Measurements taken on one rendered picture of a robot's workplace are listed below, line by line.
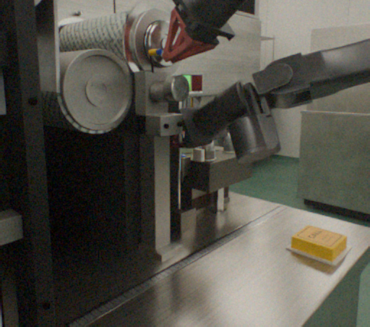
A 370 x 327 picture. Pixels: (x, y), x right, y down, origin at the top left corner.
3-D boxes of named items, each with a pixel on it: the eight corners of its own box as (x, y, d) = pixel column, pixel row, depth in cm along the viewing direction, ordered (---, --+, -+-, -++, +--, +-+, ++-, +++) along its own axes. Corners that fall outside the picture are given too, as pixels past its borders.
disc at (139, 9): (121, 85, 54) (124, -13, 52) (120, 85, 54) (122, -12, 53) (185, 91, 65) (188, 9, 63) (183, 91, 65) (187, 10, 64)
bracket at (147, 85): (163, 264, 55) (162, 69, 50) (137, 251, 59) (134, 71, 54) (185, 252, 59) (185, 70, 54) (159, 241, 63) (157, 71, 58)
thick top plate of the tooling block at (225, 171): (209, 193, 68) (209, 163, 67) (95, 162, 95) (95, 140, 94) (252, 177, 79) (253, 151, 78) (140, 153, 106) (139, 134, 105)
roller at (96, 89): (66, 134, 48) (61, 45, 46) (-4, 121, 65) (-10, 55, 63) (134, 126, 56) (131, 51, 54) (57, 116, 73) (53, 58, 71)
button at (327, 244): (332, 263, 55) (333, 249, 55) (290, 249, 60) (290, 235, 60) (347, 248, 60) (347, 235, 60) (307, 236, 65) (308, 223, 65)
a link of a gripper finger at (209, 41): (188, 77, 57) (227, 37, 52) (159, 74, 52) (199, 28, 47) (170, 46, 59) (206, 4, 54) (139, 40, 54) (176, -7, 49)
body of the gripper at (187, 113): (221, 139, 66) (251, 123, 61) (186, 147, 58) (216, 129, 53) (208, 109, 67) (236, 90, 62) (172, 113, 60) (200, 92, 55)
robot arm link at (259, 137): (293, 82, 58) (287, 59, 50) (317, 145, 54) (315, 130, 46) (227, 108, 62) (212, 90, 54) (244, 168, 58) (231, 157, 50)
